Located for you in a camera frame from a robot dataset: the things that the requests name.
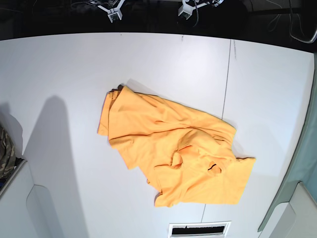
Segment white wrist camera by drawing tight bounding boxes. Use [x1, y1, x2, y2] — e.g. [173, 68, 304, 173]
[97, 0, 125, 23]
[178, 0, 224, 20]

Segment camouflage fabric pile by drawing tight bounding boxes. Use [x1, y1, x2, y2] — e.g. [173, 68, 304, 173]
[0, 126, 16, 179]

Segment white floor vent grille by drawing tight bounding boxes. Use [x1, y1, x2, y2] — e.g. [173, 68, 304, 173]
[168, 221, 231, 238]

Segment orange t-shirt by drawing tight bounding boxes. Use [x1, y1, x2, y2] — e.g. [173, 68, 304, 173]
[98, 86, 255, 207]

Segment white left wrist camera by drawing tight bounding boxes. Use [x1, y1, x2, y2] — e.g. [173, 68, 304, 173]
[178, 0, 224, 20]

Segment grey chair frame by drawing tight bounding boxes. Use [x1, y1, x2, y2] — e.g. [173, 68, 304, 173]
[288, 0, 317, 44]

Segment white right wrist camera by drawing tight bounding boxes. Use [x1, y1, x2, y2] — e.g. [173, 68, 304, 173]
[97, 0, 125, 23]

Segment white right cabinet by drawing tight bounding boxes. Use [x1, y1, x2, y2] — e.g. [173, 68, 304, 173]
[260, 183, 317, 238]

